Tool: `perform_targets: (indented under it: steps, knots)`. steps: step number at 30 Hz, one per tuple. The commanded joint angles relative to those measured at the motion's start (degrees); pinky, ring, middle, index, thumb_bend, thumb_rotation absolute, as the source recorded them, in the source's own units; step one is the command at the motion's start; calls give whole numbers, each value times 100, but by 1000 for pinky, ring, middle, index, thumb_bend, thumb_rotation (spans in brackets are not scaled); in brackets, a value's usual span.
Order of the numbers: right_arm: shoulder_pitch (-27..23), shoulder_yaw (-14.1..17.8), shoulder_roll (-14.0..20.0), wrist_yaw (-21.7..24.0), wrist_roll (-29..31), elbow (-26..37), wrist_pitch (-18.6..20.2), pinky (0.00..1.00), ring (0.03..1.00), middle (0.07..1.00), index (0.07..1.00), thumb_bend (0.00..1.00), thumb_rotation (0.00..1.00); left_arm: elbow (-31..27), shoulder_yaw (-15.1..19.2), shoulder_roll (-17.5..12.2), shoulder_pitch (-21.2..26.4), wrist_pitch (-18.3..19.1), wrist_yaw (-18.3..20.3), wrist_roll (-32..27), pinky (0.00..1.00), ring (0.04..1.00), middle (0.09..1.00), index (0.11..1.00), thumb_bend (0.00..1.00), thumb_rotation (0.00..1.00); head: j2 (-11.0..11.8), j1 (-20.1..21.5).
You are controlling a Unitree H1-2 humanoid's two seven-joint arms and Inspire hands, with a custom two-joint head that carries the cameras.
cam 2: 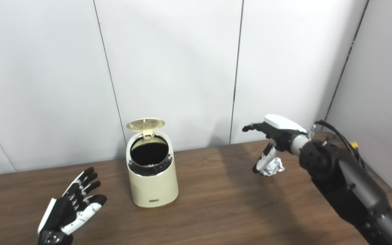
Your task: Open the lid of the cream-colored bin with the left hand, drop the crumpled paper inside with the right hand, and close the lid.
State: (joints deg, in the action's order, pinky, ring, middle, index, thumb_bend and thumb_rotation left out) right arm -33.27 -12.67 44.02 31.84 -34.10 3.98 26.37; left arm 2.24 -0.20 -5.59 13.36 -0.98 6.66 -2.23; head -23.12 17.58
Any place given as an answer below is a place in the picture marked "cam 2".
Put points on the round cream bin lid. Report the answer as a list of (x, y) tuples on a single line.
[(145, 124)]

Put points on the cream-colored desktop trash bin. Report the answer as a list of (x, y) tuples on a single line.
[(151, 189)]

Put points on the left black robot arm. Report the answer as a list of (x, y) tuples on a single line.
[(54, 241)]

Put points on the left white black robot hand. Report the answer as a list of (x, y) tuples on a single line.
[(61, 211)]

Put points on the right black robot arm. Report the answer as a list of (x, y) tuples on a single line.
[(352, 190)]

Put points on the white paper ball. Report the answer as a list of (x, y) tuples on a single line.
[(276, 167)]

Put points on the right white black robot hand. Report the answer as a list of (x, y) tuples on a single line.
[(282, 132)]

